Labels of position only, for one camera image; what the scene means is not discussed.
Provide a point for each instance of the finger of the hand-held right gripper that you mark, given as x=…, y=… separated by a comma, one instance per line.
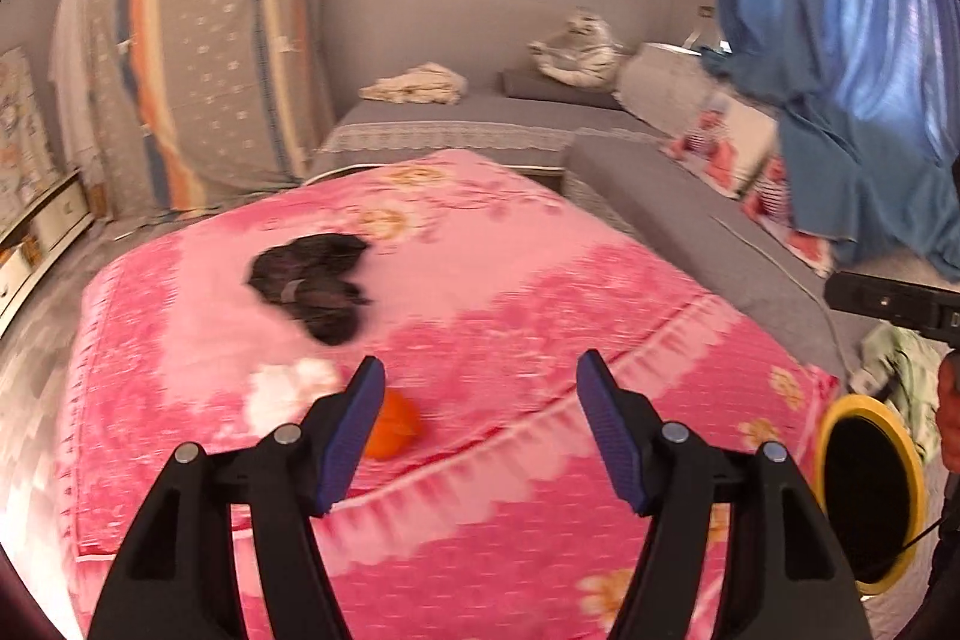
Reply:
x=877, y=301

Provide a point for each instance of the pink floral blanket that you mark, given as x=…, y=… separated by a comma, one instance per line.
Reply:
x=487, y=325

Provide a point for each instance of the grey folded mattress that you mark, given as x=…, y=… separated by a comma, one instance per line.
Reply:
x=675, y=197

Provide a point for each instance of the grey lace cushion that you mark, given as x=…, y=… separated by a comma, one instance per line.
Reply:
x=667, y=85

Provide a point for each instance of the blue curtain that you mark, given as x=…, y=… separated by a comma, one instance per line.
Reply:
x=825, y=10

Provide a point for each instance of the cream crumpled cloth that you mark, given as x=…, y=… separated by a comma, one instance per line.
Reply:
x=412, y=84

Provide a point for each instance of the black garment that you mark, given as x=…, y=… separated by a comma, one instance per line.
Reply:
x=307, y=280

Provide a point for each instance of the white drawer cabinet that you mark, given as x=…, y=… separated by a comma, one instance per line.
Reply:
x=45, y=235

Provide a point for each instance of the white tiger plush toy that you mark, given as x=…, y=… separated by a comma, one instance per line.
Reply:
x=581, y=48

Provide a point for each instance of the baby print pillow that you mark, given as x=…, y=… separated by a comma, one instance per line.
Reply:
x=724, y=149
x=784, y=205

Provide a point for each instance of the person's right hand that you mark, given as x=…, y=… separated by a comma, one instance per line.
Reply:
x=951, y=407

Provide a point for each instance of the white cloth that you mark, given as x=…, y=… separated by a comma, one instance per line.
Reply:
x=73, y=85
x=285, y=392

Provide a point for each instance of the grey pillow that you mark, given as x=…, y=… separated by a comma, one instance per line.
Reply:
x=540, y=85

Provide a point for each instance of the yellow rimmed bin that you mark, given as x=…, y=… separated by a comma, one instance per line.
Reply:
x=870, y=497

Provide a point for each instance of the orange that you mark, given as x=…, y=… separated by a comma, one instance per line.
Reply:
x=396, y=426

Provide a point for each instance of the white hanging cloth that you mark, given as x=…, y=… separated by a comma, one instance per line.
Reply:
x=73, y=85

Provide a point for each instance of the pale green cloth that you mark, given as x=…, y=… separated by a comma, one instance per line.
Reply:
x=900, y=370

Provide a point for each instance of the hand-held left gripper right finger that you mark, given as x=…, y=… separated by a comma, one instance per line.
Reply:
x=611, y=437

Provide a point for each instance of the cartoon printed cloth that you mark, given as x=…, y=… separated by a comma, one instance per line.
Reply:
x=22, y=145

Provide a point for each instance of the grey lace-edged bed sheet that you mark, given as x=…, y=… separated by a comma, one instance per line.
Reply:
x=480, y=123

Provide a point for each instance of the striped dotted mattress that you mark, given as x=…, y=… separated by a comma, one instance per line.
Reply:
x=217, y=48

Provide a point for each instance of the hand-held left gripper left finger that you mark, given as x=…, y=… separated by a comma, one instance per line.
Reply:
x=352, y=437

